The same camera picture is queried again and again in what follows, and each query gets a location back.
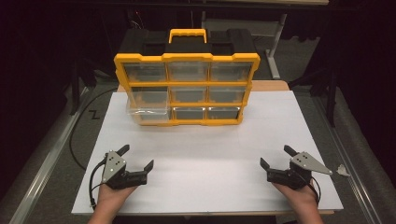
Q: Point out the crumpled white paper scrap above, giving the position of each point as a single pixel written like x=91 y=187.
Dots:
x=342 y=170

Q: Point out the grey metal stand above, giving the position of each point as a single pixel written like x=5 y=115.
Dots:
x=274 y=59

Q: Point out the set of clear organizer drawers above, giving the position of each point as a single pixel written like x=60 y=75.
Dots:
x=188 y=72

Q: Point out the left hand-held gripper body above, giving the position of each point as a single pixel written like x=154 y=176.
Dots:
x=113 y=166

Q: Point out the wooden table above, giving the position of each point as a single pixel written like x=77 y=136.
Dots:
x=271 y=85

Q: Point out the white board sheet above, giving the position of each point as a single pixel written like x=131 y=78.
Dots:
x=202 y=161

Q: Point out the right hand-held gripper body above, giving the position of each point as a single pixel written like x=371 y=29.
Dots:
x=306 y=163

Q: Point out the person's right hand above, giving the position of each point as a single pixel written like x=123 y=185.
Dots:
x=302 y=199

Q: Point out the black stand leg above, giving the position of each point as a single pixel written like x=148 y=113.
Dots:
x=74 y=87
x=331 y=93

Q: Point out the person's left hand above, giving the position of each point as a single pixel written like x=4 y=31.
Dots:
x=110 y=199

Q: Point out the yellow and black organizer cabinet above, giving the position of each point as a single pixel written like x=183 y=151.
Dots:
x=186 y=57

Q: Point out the metal floor rail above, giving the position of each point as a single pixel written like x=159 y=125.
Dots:
x=348 y=168
x=43 y=168

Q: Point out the clear plastic drawer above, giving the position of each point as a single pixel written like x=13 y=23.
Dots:
x=149 y=114

